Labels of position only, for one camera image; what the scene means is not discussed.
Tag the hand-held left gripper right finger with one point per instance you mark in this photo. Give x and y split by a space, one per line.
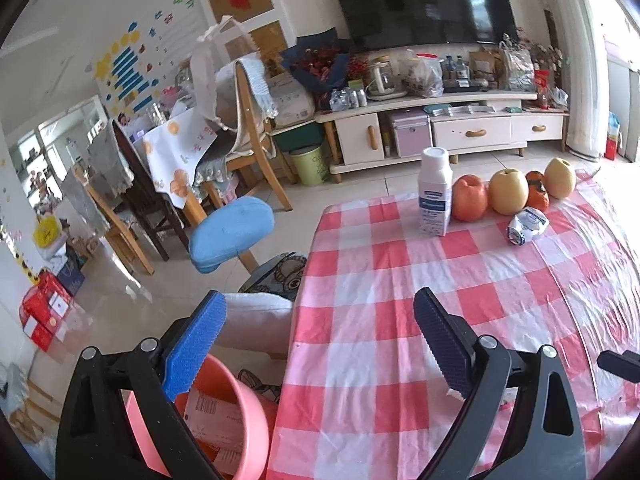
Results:
445 342

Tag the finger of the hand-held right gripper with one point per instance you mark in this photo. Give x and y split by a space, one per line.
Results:
620 364

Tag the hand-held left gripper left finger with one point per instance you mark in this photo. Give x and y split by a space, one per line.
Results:
192 350

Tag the grey wet wipes packet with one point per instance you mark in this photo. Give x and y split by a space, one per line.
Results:
210 405
230 459

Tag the pink plastic bucket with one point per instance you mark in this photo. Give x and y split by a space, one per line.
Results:
250 410

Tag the person's leg in white trousers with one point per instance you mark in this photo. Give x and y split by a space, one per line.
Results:
255 325

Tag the red white checkered tablecloth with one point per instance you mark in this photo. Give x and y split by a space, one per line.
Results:
360 310

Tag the white blue crumpled wrapper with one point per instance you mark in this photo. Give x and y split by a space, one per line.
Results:
527 225

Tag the red orange apple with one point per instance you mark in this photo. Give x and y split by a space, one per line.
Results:
470 199

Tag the white bottle blue label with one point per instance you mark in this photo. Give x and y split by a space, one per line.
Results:
435 195

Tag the stack of red gift boxes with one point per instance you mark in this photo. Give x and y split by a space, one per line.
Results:
45 310

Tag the wooden chair with grey cloth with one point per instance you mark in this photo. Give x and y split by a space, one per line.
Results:
107 220

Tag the yellow pear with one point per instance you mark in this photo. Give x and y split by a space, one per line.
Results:
507 192
560 177

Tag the tangerine with green leaf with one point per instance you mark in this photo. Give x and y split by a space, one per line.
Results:
539 200

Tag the dark wooden chair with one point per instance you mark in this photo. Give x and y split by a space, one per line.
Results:
140 185

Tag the yellow plastic bag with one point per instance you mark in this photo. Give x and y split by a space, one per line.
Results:
47 230

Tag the orange tangerine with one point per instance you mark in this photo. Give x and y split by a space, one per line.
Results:
535 176

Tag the white orange print cloth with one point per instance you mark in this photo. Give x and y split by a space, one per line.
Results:
175 160

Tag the pink storage box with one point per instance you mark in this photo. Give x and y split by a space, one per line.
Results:
410 132

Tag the white television cabinet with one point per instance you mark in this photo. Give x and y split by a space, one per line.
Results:
450 127

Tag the green waste bin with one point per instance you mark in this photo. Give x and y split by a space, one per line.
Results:
310 162

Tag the red paper bag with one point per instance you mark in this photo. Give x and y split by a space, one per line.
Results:
612 140

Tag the pack of small bottles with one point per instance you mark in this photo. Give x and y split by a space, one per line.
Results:
347 99

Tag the clear plastic bag of goods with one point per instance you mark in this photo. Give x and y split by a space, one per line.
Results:
422 77

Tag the white printed box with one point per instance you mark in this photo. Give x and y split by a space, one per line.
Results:
292 100

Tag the glass kettle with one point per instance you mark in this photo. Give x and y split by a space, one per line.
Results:
382 77

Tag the red packet on cabinet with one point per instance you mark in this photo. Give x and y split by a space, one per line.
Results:
541 87

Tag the pale green lace towel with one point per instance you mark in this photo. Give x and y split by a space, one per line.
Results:
257 85

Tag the small water bottle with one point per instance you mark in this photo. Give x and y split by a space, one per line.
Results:
461 67
448 67

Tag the white hanging plastic bag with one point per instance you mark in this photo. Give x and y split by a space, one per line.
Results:
205 75

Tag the white printed plastic bag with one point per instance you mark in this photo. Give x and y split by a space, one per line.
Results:
517 70

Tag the beige curtain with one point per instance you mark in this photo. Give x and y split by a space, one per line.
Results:
580 60

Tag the dark wrapped flower bouquet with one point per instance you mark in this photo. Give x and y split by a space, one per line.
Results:
315 62

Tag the black television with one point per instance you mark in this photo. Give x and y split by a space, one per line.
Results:
420 5

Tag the colourful wall sticker chart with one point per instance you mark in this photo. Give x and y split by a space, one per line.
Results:
127 72

